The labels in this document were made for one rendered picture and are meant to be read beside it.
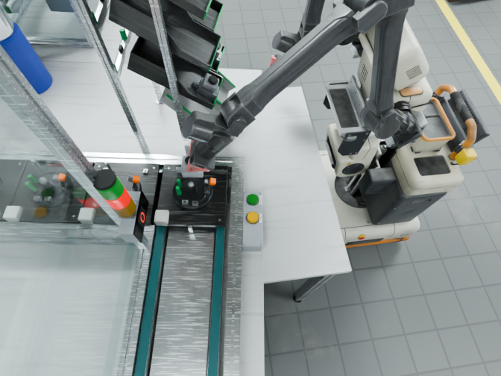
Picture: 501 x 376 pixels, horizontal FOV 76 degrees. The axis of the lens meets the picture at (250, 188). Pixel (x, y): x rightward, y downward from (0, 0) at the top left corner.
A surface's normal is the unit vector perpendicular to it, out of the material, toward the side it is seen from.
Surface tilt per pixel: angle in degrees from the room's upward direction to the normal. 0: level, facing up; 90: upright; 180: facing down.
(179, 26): 25
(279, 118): 0
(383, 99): 71
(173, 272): 0
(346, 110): 0
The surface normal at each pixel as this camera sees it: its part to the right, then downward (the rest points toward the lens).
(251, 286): 0.04, -0.46
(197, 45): 0.46, -0.33
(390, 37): 0.27, 0.73
